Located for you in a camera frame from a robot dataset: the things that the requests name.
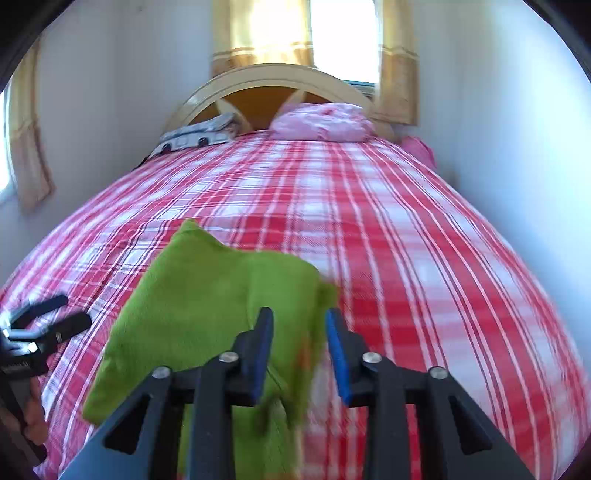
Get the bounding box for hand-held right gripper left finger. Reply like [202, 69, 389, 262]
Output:
[60, 307, 275, 480]

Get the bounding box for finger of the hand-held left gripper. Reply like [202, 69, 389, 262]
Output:
[7, 294, 69, 329]
[32, 312, 93, 354]

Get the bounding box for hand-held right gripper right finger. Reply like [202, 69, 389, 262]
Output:
[325, 308, 536, 480]

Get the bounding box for green orange knitted sweater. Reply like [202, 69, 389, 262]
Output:
[83, 219, 340, 480]

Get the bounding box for person's left hand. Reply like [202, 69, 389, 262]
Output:
[21, 396, 49, 446]

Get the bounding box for red white plaid bedspread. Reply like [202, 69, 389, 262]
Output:
[0, 129, 591, 480]

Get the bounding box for side window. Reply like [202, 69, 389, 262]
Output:
[0, 88, 17, 204]

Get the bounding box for yellow side window curtain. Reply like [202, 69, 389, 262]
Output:
[9, 46, 56, 214]

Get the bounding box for pink cloth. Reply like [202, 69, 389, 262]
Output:
[401, 136, 438, 168]

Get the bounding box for grey patterned pillow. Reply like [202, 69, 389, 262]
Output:
[150, 113, 238, 155]

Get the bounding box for pink pillow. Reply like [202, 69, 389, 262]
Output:
[269, 102, 375, 141]

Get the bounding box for cream orange bed headboard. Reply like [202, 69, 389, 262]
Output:
[164, 64, 398, 139]

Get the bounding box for yellow checked curtain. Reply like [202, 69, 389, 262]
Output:
[211, 0, 315, 80]
[373, 0, 419, 126]

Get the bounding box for window behind headboard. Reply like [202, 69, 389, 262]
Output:
[308, 0, 385, 88]

